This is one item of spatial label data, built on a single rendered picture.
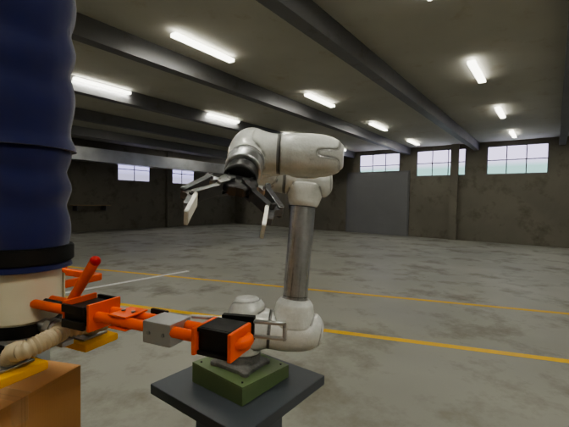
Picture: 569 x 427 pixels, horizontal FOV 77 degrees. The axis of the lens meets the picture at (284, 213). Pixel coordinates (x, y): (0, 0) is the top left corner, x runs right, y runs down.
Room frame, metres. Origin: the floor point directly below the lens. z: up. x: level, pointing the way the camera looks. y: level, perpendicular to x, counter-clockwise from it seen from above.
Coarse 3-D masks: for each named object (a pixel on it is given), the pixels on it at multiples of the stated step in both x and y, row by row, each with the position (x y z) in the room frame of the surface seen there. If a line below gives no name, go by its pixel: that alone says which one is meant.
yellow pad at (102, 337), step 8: (72, 336) 0.91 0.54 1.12; (80, 336) 0.91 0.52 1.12; (88, 336) 0.91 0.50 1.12; (96, 336) 0.93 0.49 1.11; (104, 336) 0.93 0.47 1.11; (112, 336) 0.94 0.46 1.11; (72, 344) 0.89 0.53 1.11; (80, 344) 0.88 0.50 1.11; (88, 344) 0.88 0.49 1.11; (96, 344) 0.90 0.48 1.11; (104, 344) 0.92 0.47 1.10
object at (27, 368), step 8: (0, 352) 0.77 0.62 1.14; (24, 360) 0.77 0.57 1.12; (32, 360) 0.78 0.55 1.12; (40, 360) 0.78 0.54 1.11; (0, 368) 0.73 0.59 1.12; (8, 368) 0.74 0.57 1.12; (16, 368) 0.75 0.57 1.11; (24, 368) 0.75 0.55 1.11; (32, 368) 0.75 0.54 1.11; (40, 368) 0.77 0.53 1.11; (0, 376) 0.71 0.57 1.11; (8, 376) 0.71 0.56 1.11; (16, 376) 0.72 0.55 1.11; (24, 376) 0.74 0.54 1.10; (0, 384) 0.70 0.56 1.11; (8, 384) 0.71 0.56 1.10
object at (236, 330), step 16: (208, 320) 0.67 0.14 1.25; (224, 320) 0.68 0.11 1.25; (192, 336) 0.63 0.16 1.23; (208, 336) 0.63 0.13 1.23; (224, 336) 0.61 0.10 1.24; (240, 336) 0.63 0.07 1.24; (192, 352) 0.63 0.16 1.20; (208, 352) 0.63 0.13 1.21; (224, 352) 0.62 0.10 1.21; (240, 352) 0.63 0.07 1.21
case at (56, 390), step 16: (48, 368) 1.09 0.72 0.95; (64, 368) 1.09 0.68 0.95; (16, 384) 0.99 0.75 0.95; (32, 384) 0.99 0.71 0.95; (48, 384) 1.00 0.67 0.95; (64, 384) 1.05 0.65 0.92; (0, 400) 0.91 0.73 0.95; (16, 400) 0.91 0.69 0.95; (32, 400) 0.95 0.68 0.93; (48, 400) 1.00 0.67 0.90; (64, 400) 1.05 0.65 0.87; (0, 416) 0.87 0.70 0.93; (16, 416) 0.91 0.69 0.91; (32, 416) 0.95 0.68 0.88; (48, 416) 1.00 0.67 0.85; (64, 416) 1.05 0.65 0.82
